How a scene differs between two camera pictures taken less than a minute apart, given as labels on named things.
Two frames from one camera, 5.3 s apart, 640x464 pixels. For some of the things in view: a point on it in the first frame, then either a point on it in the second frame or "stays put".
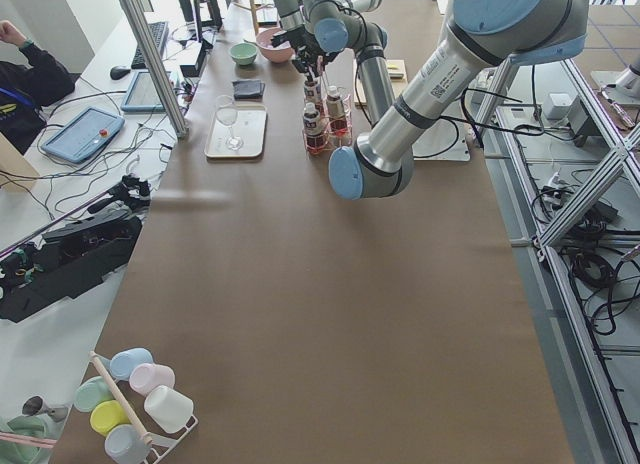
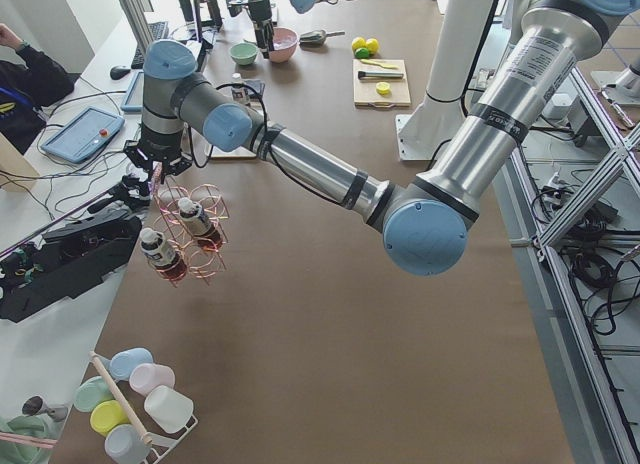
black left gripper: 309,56 to 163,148
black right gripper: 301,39 to 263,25
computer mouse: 117,73 stays put
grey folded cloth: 248,90 stays put
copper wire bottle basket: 327,122 to 189,233
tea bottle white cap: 313,129 to 164,258
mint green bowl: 244,53 stays put
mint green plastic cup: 90,392 stays put
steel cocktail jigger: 36,405 stays put
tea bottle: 312,91 to 196,223
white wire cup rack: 172,442 stays put
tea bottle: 335,113 to 239,93
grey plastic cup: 125,445 stays put
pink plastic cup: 148,376 stays put
